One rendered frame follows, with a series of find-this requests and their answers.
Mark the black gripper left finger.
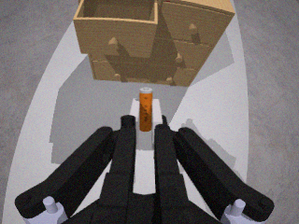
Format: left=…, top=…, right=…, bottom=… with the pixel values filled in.
left=15, top=99, right=140, bottom=224

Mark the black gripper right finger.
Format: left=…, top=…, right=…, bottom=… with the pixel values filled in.
left=152, top=99, right=275, bottom=224

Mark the small tan wooden chest of drawers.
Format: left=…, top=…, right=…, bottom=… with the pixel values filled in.
left=88, top=0, right=235, bottom=87

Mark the orange aa battery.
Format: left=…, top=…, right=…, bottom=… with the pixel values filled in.
left=139, top=88, right=152, bottom=132

